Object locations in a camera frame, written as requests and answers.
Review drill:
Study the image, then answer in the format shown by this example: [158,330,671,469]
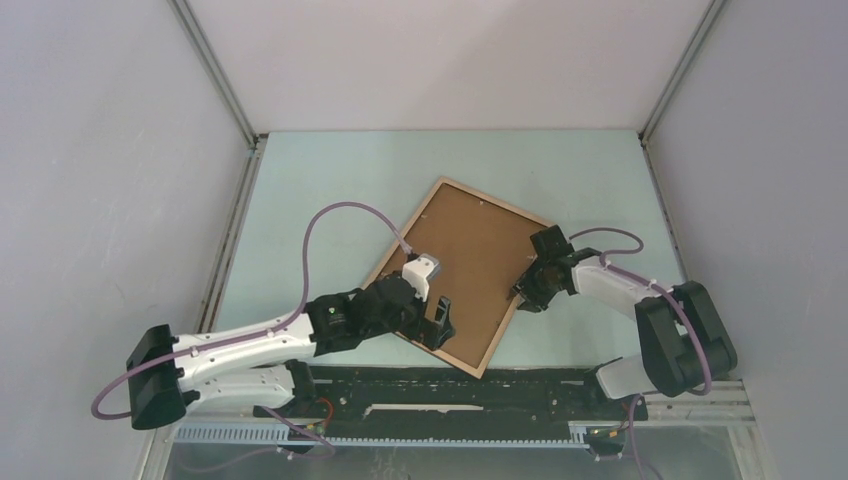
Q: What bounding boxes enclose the wooden picture frame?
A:
[360,175,553,380]

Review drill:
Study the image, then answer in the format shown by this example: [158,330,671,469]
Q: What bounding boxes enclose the brown cardboard backing board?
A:
[370,182,546,370]

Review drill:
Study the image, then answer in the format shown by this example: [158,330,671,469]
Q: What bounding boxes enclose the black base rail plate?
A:
[277,365,631,440]

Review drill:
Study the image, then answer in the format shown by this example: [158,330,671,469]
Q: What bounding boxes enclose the aluminium frame rails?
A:
[182,381,754,426]

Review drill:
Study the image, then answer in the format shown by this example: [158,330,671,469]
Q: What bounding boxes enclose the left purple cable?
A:
[90,201,415,475]

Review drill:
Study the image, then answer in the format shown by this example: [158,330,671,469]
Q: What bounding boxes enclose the right corner aluminium post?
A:
[639,0,729,147]

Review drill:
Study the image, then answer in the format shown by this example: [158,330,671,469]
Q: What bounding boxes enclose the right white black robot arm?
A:
[512,225,738,418]

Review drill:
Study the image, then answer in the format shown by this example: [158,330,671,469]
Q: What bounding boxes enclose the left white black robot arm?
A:
[126,273,455,430]

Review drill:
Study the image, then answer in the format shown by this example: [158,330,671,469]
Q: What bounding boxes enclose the corner aluminium post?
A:
[639,0,729,147]
[167,0,259,149]

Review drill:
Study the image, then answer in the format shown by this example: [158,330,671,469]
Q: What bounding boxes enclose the white cable duct strip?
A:
[174,422,589,449]

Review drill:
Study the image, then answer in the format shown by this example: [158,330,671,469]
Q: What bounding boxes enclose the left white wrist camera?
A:
[401,254,441,302]

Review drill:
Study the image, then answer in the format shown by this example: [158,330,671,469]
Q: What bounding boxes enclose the left corner aluminium post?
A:
[167,0,259,149]

